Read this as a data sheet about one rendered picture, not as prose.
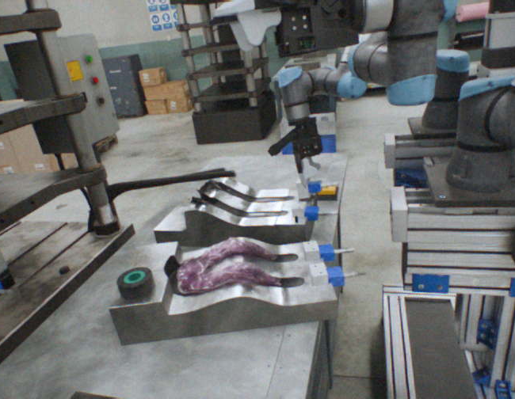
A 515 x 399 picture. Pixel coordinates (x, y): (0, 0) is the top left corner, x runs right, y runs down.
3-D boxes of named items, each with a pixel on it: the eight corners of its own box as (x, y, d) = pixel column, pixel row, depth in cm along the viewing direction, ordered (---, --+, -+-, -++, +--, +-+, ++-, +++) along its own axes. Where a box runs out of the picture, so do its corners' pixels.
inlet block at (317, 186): (341, 189, 128) (338, 173, 127) (339, 194, 124) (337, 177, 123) (301, 194, 133) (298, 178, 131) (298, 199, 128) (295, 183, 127)
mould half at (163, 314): (318, 256, 114) (315, 223, 110) (337, 318, 91) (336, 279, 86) (146, 279, 115) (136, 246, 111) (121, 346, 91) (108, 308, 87)
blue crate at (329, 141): (336, 142, 470) (335, 123, 461) (336, 153, 434) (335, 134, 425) (285, 146, 484) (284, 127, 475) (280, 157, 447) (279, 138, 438)
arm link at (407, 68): (408, 93, 74) (410, 29, 70) (446, 102, 64) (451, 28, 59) (368, 100, 73) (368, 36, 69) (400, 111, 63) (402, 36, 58)
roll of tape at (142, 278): (112, 296, 91) (108, 283, 89) (137, 275, 97) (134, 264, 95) (139, 303, 87) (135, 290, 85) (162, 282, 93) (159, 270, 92)
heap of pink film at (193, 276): (276, 251, 109) (272, 226, 106) (282, 290, 93) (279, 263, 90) (182, 263, 109) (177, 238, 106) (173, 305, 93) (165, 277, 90)
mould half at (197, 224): (318, 210, 140) (315, 175, 135) (307, 250, 118) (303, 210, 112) (188, 210, 155) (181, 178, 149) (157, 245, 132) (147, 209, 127)
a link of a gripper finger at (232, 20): (215, 55, 61) (275, 45, 59) (207, 14, 59) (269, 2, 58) (219, 56, 64) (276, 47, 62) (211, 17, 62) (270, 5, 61)
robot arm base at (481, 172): (507, 166, 97) (513, 127, 93) (529, 191, 84) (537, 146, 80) (440, 168, 101) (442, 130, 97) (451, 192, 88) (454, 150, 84)
